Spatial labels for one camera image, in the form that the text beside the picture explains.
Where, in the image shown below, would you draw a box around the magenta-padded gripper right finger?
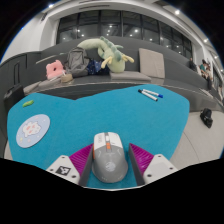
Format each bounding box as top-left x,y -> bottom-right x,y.
128,143 -> 178,187

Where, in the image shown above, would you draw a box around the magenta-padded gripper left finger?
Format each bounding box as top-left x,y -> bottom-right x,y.
45,143 -> 94,187

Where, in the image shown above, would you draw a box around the grey and white computer mouse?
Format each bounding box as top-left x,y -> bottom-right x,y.
91,131 -> 129,184

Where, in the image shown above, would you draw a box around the round light blue mouse pad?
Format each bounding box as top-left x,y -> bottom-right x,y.
15,113 -> 51,149

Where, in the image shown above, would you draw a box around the white marker with blue cap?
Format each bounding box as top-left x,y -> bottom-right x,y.
142,88 -> 164,99

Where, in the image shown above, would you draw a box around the black bag on floor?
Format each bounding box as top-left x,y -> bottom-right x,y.
199,108 -> 214,129

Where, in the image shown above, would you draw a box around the small green eraser block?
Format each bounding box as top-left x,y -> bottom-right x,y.
22,99 -> 35,108

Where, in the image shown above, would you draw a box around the flat grey seat cushion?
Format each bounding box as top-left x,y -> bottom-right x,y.
38,77 -> 64,89
109,70 -> 152,83

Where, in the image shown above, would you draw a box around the small tan pouch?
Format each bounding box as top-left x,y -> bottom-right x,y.
60,73 -> 74,84

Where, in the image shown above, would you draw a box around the black wheeled suitcase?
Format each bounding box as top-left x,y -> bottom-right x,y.
3,62 -> 26,113

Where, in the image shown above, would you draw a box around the pink plush cushion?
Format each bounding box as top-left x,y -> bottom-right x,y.
45,59 -> 67,81

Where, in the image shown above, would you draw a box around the dark blue patterned bag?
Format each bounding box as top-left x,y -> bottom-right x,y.
86,59 -> 110,76

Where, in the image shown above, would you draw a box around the grey backpack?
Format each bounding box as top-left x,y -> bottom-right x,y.
64,46 -> 91,78

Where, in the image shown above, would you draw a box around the upright grey cushion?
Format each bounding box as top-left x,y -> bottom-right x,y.
138,47 -> 166,79

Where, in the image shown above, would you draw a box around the green dragon plush toy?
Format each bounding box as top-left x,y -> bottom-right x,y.
76,35 -> 135,74

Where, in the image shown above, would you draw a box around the person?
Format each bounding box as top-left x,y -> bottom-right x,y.
199,59 -> 213,91
188,57 -> 198,72

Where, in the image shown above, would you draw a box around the recessed ceiling lights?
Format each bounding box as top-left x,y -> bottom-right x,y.
46,2 -> 221,61

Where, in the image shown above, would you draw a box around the dark glass window wall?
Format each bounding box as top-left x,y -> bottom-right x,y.
55,9 -> 194,61

